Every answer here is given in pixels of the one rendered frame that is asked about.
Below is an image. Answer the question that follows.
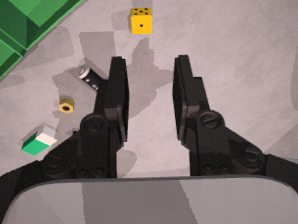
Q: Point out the yellow die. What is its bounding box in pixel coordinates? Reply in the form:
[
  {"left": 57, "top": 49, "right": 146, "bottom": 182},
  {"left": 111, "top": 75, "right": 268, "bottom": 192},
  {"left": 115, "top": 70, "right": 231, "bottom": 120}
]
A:
[{"left": 131, "top": 8, "right": 152, "bottom": 34}]

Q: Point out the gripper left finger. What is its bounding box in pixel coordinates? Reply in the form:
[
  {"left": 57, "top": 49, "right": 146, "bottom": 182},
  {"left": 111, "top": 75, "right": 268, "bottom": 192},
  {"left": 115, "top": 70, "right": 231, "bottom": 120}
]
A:
[{"left": 0, "top": 56, "right": 129, "bottom": 224}]

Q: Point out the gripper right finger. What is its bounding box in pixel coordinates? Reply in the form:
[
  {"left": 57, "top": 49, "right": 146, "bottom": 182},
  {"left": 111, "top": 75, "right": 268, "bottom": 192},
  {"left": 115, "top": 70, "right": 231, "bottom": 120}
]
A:
[{"left": 172, "top": 55, "right": 298, "bottom": 194}]

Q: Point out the black aa battery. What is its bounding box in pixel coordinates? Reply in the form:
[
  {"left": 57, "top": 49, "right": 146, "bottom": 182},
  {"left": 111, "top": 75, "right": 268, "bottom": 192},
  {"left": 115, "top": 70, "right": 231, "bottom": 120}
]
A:
[{"left": 78, "top": 65, "right": 103, "bottom": 91}]

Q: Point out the yellow hex nut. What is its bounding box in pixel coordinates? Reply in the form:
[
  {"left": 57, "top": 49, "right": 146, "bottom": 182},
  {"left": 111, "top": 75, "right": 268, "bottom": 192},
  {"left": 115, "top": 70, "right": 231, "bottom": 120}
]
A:
[{"left": 59, "top": 98, "right": 75, "bottom": 113}]

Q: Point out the green open-top bin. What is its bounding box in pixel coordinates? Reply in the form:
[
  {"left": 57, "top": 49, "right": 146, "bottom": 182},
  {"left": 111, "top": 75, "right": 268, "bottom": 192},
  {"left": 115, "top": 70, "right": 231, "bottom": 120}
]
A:
[{"left": 0, "top": 0, "right": 83, "bottom": 79}]

